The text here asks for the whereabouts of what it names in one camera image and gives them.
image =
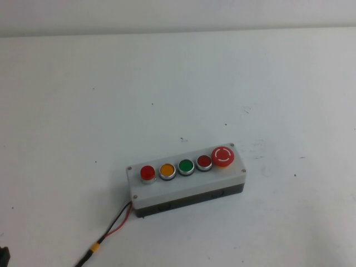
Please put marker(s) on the grey button control box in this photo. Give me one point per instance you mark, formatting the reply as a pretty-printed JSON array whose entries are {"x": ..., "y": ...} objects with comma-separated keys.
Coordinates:
[{"x": 194, "y": 187}]

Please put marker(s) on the yellow push button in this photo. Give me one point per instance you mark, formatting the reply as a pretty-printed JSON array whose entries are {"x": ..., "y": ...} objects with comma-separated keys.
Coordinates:
[{"x": 167, "y": 170}]

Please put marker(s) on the red indicator lamp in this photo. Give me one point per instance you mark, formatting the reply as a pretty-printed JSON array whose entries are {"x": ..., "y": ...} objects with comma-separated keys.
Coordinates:
[{"x": 147, "y": 173}]

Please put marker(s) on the green push button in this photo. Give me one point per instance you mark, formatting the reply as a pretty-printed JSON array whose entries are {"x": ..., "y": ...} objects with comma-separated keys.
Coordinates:
[{"x": 186, "y": 166}]

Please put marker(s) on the red emergency stop mushroom button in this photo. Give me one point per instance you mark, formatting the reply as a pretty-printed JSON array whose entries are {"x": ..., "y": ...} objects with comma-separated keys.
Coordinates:
[{"x": 222, "y": 156}]

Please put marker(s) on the dark red push button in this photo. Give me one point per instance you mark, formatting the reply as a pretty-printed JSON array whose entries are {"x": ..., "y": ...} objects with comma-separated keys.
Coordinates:
[{"x": 204, "y": 161}]

